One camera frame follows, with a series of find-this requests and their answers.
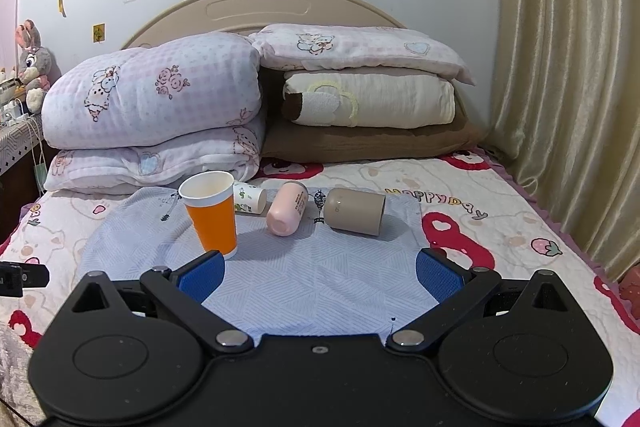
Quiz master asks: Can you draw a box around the cream pillow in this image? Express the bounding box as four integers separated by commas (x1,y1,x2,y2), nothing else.
281,72,457,128

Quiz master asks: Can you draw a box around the light green face mask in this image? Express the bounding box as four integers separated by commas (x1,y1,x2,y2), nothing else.
34,154,50,194

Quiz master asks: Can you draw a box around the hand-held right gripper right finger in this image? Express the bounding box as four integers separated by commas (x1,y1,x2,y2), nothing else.
384,249,574,356

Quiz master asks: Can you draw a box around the pink wall cloth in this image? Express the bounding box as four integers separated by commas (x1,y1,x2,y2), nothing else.
0,0,26,72

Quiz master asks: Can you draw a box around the grey-blue patterned cloth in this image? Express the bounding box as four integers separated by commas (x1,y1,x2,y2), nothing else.
79,187,441,343

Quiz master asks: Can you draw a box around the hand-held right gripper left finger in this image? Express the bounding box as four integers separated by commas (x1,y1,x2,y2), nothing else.
67,250,256,358

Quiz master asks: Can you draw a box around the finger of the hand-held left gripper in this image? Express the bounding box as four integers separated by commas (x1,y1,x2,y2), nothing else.
0,261,51,299

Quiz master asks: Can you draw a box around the pink printed pillow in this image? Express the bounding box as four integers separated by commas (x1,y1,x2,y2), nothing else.
248,23,476,86

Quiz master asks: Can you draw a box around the printed bedspread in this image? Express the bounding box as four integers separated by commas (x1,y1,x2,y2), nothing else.
0,147,640,427

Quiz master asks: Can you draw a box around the pink checked folded quilt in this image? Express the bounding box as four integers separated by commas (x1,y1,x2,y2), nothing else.
41,32,268,195

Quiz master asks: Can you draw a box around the beige fleece blanket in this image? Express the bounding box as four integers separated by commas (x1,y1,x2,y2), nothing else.
0,322,53,413

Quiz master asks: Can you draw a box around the nightstand with grey cover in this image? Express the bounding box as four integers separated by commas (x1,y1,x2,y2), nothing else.
0,119,51,212

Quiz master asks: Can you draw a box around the brown pillow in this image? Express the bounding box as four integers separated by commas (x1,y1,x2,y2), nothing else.
260,67,488,164

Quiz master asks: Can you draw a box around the pink cup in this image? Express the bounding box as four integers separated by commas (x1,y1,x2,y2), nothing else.
266,181,308,237

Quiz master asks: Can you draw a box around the beige cup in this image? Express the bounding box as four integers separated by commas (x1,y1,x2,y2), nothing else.
324,187,387,237

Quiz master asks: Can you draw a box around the orange paper cup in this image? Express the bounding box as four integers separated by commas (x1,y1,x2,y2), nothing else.
178,172,239,261

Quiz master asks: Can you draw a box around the cream curtain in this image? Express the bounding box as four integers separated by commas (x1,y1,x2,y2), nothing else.
487,0,640,283

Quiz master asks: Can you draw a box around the grey plush bunny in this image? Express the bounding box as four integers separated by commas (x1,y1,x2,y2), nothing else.
14,20,62,114

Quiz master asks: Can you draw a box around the beige headboard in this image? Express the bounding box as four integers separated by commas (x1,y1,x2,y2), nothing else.
120,0,408,52

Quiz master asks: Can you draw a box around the white green-print paper cup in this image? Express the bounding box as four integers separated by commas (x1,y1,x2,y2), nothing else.
232,181,267,216

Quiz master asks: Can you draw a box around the dark pink cloth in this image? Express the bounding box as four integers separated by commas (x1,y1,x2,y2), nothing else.
618,266,640,323

